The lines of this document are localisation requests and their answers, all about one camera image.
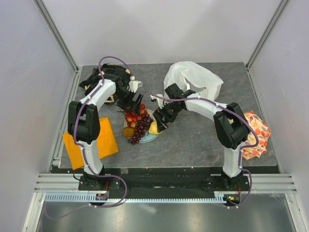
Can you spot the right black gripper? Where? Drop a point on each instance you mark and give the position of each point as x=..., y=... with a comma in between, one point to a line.
x=161, y=124

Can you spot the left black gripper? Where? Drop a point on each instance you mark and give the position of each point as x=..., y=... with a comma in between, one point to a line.
x=135, y=106

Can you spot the yellow fake lemon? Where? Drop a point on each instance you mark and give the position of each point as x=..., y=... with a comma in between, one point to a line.
x=153, y=129

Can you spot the red fake cherry bunch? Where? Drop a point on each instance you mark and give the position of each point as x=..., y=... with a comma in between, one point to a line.
x=131, y=117

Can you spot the dark red fake grapes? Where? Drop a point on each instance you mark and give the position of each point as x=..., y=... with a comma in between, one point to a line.
x=141, y=131

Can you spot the brown fake kiwi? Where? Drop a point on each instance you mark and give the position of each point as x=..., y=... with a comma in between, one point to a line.
x=128, y=132

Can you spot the white plastic bag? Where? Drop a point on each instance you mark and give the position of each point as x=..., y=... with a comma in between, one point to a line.
x=189, y=75

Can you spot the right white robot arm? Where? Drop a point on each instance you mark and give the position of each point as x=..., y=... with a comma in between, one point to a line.
x=229, y=121

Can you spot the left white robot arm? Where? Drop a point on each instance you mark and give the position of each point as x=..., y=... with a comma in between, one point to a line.
x=83, y=118

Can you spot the cream and blue plate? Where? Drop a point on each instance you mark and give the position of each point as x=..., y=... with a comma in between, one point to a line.
x=151, y=115

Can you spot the grey stone mat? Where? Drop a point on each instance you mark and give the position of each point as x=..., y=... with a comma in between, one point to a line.
x=190, y=141

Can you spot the black patterned cloth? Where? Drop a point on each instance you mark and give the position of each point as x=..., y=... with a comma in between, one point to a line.
x=96, y=77

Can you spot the orange folded cloth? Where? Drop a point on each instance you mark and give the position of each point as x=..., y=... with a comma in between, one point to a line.
x=106, y=144

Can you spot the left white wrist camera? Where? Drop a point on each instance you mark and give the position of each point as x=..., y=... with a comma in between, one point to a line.
x=134, y=84

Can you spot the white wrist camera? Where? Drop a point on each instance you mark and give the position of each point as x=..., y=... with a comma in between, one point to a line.
x=134, y=84
x=159, y=99

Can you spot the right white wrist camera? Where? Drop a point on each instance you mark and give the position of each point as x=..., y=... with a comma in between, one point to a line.
x=159, y=99

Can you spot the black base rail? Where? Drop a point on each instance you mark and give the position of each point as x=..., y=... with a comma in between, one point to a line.
x=209, y=179

